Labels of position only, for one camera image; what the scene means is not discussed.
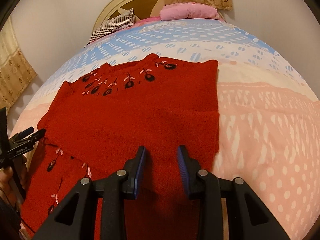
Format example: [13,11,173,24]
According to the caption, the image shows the red knitted sweater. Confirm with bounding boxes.
[22,54,219,239]

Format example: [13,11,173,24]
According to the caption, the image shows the person's left hand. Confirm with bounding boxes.
[1,155,28,206]

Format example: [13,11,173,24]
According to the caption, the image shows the beige side curtain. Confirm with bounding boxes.
[0,18,37,110]

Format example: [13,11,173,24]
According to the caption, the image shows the blue pink dotted bedsheet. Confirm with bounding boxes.
[15,19,319,239]

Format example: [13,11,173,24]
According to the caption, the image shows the grey striped pillow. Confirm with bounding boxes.
[88,8,135,44]

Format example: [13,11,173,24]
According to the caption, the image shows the pink pillow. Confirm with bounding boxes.
[159,2,220,21]

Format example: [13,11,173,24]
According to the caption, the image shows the cream wooden headboard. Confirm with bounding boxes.
[92,0,226,33]

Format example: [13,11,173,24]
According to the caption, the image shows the black cable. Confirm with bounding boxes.
[0,187,37,234]

